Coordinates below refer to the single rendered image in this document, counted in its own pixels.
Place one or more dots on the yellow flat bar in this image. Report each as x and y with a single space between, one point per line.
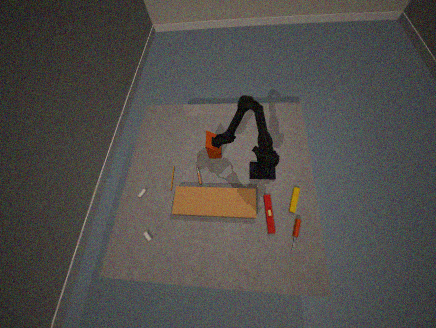
294 200

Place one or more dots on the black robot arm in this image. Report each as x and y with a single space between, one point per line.
264 138

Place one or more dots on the brown-handled awl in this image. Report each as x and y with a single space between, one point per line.
295 230

